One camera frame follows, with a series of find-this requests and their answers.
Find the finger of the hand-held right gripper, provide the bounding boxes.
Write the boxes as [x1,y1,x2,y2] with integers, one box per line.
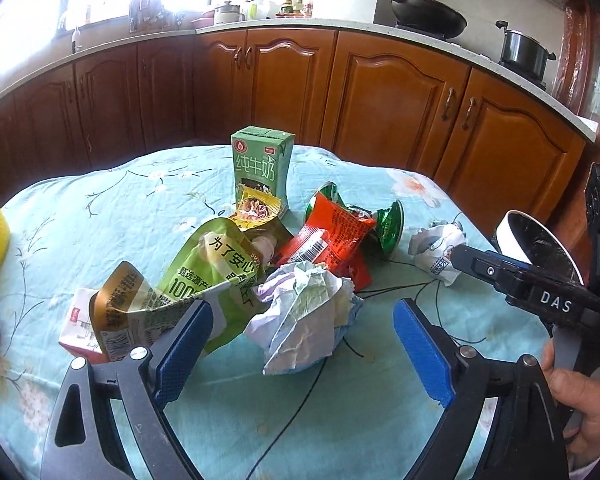
[472,251,531,268]
[450,244,531,306]

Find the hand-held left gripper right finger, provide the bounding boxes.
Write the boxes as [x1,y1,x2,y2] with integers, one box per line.
[392,298,573,480]

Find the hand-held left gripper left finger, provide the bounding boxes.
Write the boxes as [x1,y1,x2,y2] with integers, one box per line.
[40,299,216,480]

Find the white trash bin black liner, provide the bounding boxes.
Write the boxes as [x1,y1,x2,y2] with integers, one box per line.
[495,210,586,286]

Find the small paper ball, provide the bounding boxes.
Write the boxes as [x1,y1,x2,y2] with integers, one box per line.
[407,220,467,288]

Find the green foil snack wrapper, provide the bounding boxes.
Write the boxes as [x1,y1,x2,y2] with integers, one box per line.
[316,182,407,261]

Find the green milk carton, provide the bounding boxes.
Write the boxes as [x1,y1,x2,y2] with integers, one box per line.
[230,125,296,221]

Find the person's right hand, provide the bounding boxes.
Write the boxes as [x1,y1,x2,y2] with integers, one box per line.
[541,339,600,473]

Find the gold brown snack packet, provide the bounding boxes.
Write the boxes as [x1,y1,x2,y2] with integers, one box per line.
[87,260,201,363]

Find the green stand-up pouch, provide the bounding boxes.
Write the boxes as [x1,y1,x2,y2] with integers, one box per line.
[155,217,281,356]

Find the small white red carton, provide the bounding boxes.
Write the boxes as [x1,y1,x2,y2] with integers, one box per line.
[58,286,111,365]

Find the large crumpled white paper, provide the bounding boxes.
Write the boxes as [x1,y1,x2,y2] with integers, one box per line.
[243,261,366,377]

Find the red snack wrapper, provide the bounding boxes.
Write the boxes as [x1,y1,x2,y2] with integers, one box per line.
[275,190,378,293]

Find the yellow snack wrapper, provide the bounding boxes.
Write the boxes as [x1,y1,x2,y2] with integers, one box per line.
[229,184,287,231]

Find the light blue floral tablecloth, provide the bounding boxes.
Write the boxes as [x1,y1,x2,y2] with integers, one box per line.
[0,142,556,480]

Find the wooden kitchen base cabinets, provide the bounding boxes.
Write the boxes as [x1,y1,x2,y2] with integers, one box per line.
[0,27,600,251]

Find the dark steel cooking pot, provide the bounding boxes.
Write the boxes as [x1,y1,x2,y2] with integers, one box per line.
[495,20,557,77]

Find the red framed glass door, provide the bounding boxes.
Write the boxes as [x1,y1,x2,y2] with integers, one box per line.
[562,0,600,171]

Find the gas stove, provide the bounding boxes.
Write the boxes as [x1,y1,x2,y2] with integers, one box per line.
[394,21,548,83]

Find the black wok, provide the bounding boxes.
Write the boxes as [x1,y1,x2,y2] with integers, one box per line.
[356,0,468,41]

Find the white speckled kitchen countertop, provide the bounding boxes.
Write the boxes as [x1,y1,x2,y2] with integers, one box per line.
[0,16,598,143]

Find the metal utensil rack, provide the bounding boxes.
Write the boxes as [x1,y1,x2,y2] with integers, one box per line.
[129,0,186,33]

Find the white lidded pot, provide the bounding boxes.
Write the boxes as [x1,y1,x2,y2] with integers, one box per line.
[214,1,243,25]

